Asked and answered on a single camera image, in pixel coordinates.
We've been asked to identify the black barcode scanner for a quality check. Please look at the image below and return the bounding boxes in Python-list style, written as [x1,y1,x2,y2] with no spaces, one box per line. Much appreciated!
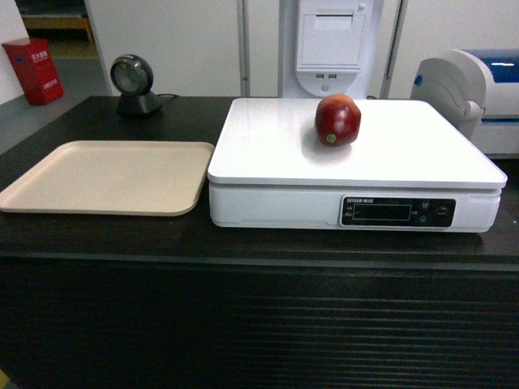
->
[109,54,162,118]

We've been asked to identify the black checkout counter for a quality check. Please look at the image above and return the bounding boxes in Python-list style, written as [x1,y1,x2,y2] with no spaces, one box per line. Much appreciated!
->
[0,95,519,389]

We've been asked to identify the beige plastic tray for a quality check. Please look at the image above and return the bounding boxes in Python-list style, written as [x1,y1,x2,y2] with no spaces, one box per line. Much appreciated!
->
[1,140,214,216]

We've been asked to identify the red fire extinguisher box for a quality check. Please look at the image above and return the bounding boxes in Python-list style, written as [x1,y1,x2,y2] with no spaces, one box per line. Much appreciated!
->
[2,37,64,105]

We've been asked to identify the white electronic scale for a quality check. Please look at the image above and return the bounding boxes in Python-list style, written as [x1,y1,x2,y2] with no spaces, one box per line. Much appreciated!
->
[208,98,507,233]

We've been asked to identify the dark red mango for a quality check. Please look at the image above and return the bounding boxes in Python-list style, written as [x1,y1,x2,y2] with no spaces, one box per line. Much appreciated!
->
[314,94,362,147]

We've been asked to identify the white blue label printer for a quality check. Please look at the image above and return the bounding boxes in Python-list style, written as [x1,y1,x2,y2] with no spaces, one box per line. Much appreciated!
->
[410,49,518,159]

